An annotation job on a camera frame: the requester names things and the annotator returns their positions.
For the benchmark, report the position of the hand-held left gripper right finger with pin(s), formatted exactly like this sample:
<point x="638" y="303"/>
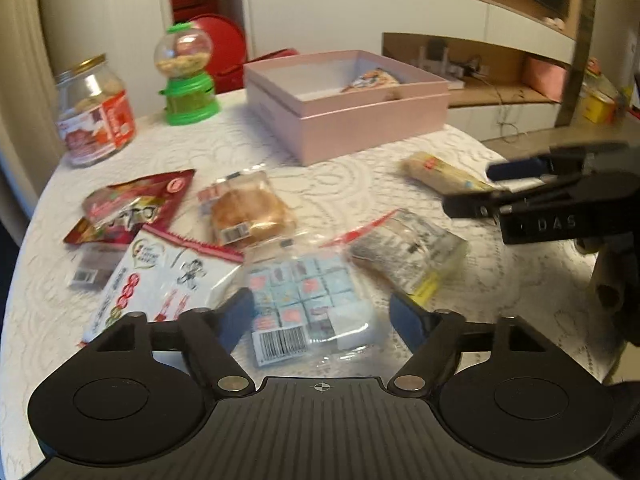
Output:
<point x="406" y="316"/>

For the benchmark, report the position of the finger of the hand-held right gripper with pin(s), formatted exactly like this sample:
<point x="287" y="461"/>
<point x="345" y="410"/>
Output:
<point x="475" y="206"/>
<point x="517" y="168"/>

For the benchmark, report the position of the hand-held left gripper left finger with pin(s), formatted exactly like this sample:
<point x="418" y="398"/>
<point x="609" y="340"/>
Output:
<point x="239" y="312"/>

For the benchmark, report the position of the beige cracker packet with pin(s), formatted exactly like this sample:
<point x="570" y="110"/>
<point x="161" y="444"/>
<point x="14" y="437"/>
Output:
<point x="440" y="172"/>

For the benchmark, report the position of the white rice cracker packet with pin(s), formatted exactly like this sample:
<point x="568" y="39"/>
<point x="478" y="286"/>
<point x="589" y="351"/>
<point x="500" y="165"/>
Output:
<point x="150" y="285"/>

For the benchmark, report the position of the pink cardboard box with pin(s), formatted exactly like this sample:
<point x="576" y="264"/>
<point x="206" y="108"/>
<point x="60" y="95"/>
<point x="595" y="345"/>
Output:
<point x="350" y="120"/>

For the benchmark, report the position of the person's right hand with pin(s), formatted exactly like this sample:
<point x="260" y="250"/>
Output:
<point x="607" y="280"/>

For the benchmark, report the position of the clear packet with yellow edge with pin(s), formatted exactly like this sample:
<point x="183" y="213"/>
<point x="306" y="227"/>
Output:
<point x="410" y="255"/>

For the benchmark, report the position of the blue cube candy packet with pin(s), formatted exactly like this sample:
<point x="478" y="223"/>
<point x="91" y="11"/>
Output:
<point x="305" y="300"/>

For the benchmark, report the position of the pink storage box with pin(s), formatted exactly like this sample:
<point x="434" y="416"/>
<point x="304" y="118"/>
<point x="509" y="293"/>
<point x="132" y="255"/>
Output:
<point x="545" y="75"/>

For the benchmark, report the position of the bread bun in clear packet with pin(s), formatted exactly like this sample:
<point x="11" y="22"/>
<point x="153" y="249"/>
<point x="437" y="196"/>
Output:
<point x="250" y="215"/>

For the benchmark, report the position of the yellow container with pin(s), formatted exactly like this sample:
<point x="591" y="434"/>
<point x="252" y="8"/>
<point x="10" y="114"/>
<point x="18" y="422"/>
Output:
<point x="598" y="107"/>

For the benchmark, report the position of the white lace tablecloth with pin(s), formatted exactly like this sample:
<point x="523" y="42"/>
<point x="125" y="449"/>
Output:
<point x="350" y="190"/>

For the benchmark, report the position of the dark red candy packet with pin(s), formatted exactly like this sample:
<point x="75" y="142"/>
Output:
<point x="130" y="205"/>

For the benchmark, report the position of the small grey packet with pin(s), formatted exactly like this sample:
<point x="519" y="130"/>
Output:
<point x="92" y="267"/>

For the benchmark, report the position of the orange printed snack packet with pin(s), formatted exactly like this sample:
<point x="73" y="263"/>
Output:
<point x="372" y="81"/>

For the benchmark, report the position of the green candy dispenser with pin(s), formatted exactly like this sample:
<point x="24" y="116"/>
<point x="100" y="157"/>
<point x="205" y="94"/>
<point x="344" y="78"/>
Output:
<point x="187" y="95"/>

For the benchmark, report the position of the clear jar with gold lid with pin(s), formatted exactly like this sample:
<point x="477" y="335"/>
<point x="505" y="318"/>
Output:
<point x="95" y="120"/>

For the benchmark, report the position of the red tray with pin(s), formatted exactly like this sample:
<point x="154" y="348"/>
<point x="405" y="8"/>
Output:
<point x="265" y="57"/>

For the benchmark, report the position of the red lid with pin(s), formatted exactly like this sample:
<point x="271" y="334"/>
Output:
<point x="225" y="40"/>

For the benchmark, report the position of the wooden wall shelf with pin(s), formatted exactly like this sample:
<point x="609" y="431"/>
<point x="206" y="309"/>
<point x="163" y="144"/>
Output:
<point x="480" y="95"/>

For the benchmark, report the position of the wooden post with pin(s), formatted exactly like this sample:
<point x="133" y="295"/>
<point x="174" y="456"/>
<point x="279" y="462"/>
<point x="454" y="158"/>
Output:
<point x="580" y="35"/>

